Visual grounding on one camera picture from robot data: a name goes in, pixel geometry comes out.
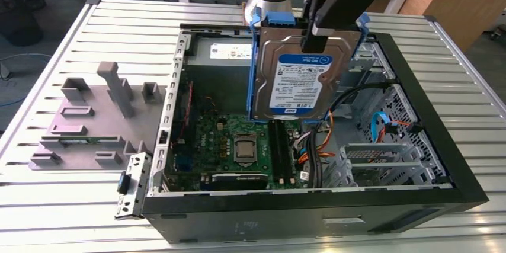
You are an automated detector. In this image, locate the hard disk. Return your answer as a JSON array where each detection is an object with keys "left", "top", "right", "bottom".
[{"left": 246, "top": 12, "right": 371, "bottom": 124}]

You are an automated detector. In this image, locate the blue data wire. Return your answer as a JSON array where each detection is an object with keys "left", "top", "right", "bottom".
[{"left": 370, "top": 110, "right": 399, "bottom": 143}]

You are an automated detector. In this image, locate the red power wire black connector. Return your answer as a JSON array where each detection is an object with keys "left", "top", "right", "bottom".
[{"left": 392, "top": 121, "right": 424, "bottom": 136}]

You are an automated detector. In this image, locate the metal disk bay cage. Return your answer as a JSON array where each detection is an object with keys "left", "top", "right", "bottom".
[{"left": 322, "top": 142, "right": 451, "bottom": 188}]

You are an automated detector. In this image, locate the metal optical drive cage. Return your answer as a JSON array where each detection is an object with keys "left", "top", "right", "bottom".
[{"left": 330, "top": 38, "right": 396, "bottom": 108}]

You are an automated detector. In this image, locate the grey power supply unit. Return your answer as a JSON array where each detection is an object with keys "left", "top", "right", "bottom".
[{"left": 184, "top": 37, "right": 256, "bottom": 114}]

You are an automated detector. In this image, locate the black RAM slot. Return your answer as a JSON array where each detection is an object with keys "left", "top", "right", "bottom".
[
  {"left": 279, "top": 121, "right": 296, "bottom": 184},
  {"left": 270, "top": 121, "right": 286, "bottom": 184}
]

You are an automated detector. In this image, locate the metal CPU socket cover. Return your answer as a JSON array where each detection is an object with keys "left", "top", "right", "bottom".
[{"left": 231, "top": 132, "right": 263, "bottom": 168}]

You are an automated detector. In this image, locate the silver CPU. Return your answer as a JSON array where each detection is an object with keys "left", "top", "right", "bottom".
[{"left": 235, "top": 141, "right": 258, "bottom": 159}]

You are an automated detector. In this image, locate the green motherboard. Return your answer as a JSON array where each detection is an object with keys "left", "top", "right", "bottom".
[{"left": 164, "top": 113, "right": 314, "bottom": 191}]

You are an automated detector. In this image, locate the black graphics card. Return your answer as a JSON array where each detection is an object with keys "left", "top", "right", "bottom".
[{"left": 211, "top": 172, "right": 270, "bottom": 191}]

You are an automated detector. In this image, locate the grey parts rack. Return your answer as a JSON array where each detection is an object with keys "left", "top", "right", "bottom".
[{"left": 28, "top": 61, "right": 169, "bottom": 174}]

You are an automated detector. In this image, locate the black waste bin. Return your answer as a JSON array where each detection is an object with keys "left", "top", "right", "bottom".
[{"left": 0, "top": 0, "right": 44, "bottom": 47}]

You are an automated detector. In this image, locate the black PC case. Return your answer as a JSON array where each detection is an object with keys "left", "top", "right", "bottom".
[{"left": 140, "top": 23, "right": 490, "bottom": 244}]

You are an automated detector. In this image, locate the green RAM stick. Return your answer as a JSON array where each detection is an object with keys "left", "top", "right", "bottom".
[{"left": 59, "top": 137, "right": 100, "bottom": 146}]

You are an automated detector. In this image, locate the orange wire bundle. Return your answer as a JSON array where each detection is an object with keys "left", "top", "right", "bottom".
[{"left": 294, "top": 109, "right": 336, "bottom": 165}]

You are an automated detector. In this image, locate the thin red wire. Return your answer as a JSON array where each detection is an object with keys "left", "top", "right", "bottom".
[{"left": 175, "top": 81, "right": 195, "bottom": 147}]

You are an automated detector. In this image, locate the thick black case cable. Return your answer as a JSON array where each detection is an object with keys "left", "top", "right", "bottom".
[{"left": 307, "top": 81, "right": 396, "bottom": 189}]

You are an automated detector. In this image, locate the metal expansion slot bracket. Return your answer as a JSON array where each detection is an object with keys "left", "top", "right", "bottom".
[{"left": 113, "top": 151, "right": 153, "bottom": 220}]

